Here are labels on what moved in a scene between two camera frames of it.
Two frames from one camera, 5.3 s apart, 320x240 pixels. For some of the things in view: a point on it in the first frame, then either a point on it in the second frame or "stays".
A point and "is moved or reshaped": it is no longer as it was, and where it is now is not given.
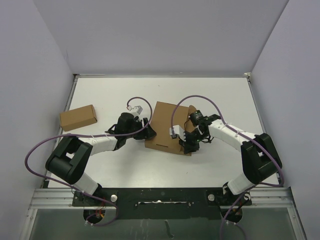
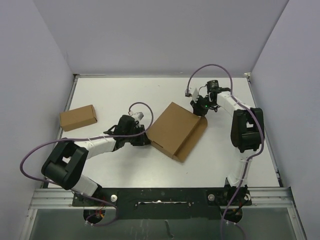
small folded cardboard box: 77,117 stays
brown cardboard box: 160,123 is moved or reshaped
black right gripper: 187,146 → 196,108
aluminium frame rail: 283,198 stays
